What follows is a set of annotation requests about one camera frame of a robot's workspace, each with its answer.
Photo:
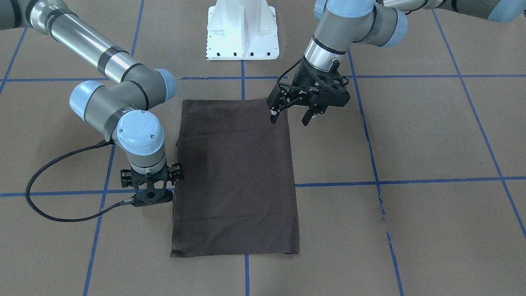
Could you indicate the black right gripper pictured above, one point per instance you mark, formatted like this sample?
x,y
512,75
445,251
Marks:
x,y
124,176

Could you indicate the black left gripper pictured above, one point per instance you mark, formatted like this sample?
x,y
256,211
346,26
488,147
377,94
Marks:
x,y
303,77

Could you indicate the dark brown t-shirt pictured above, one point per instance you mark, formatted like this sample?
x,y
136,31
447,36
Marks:
x,y
238,192

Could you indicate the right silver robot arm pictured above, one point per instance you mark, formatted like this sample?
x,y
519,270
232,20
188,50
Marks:
x,y
120,112

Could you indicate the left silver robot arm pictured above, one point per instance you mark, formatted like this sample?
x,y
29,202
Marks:
x,y
381,23

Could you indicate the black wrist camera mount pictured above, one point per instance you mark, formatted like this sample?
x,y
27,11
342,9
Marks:
x,y
331,89

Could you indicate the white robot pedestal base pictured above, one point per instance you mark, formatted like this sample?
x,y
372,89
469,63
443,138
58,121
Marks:
x,y
242,30

